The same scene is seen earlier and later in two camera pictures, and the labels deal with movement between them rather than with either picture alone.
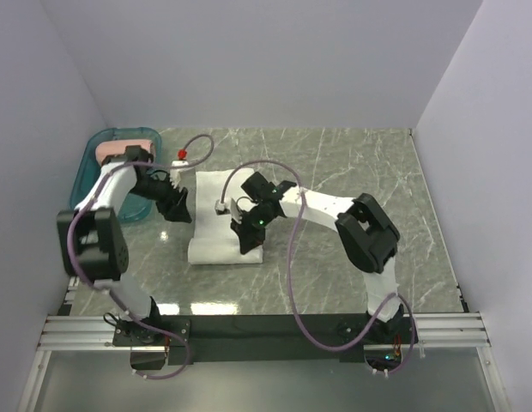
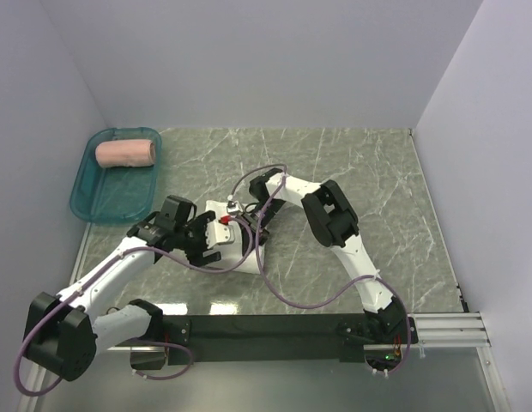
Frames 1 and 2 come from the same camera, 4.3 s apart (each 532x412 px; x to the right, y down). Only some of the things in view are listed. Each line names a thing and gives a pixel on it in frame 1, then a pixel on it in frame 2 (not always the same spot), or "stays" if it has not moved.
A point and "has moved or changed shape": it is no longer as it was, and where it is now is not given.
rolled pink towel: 117,147 stays
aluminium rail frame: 444,330 stays
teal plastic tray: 87,167 stays
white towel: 215,241 has moved or changed shape
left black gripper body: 163,192 to 193,240
